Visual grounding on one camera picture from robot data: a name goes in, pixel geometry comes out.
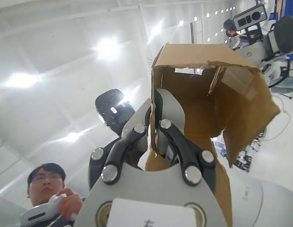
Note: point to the person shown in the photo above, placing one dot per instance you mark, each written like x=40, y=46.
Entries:
x=45, y=190
x=229, y=25

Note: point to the robot body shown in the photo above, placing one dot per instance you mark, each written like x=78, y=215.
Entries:
x=108, y=112

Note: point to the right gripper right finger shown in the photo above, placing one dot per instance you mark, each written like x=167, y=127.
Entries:
x=174, y=140

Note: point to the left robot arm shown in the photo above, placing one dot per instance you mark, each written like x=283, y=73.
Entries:
x=268, y=42

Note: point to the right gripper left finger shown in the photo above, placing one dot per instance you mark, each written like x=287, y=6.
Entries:
x=127, y=140

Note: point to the small brown carton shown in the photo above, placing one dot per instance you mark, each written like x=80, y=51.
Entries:
x=231, y=109

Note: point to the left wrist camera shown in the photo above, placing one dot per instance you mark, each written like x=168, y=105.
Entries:
x=249, y=18

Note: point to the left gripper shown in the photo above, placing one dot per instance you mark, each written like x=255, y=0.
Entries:
x=248, y=55

